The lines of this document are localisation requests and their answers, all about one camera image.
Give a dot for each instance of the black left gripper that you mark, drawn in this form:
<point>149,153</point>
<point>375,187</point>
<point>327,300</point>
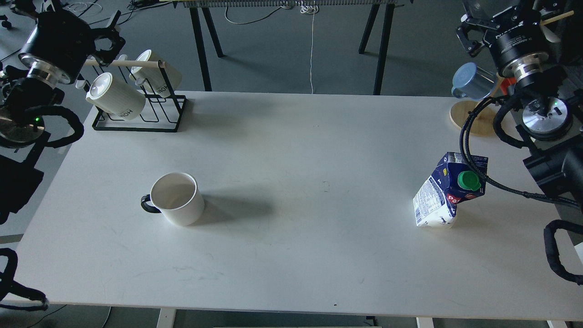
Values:
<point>65,41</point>

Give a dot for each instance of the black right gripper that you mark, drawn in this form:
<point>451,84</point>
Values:
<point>513,37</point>

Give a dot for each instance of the blue white milk carton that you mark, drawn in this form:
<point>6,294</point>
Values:
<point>452,182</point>

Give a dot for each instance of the white mug black handle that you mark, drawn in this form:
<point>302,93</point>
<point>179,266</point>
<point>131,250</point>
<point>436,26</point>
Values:
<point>177,197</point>

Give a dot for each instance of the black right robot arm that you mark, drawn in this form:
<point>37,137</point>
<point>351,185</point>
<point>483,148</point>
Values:
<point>532,115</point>

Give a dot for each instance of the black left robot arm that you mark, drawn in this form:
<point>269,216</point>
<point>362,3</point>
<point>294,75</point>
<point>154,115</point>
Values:
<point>32,114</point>

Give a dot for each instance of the blue mug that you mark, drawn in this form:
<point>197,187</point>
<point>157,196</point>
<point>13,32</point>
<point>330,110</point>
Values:
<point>473,82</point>

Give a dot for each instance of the white ribbed mug front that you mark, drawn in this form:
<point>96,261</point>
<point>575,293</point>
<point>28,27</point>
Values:
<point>115,97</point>

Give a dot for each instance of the white ribbed mug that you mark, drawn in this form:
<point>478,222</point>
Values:
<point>153,80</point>
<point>115,97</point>

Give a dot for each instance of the orange mug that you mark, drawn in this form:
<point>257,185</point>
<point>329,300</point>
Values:
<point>506,83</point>

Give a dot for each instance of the white ribbed mug rear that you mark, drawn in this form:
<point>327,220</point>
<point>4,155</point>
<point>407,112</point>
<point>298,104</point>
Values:
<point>153,80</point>

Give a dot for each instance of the wooden mug tree stand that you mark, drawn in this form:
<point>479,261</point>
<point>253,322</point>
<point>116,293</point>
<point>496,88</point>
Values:
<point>541,82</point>

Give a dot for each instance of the black wire mug rack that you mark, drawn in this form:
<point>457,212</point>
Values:
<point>159,114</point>

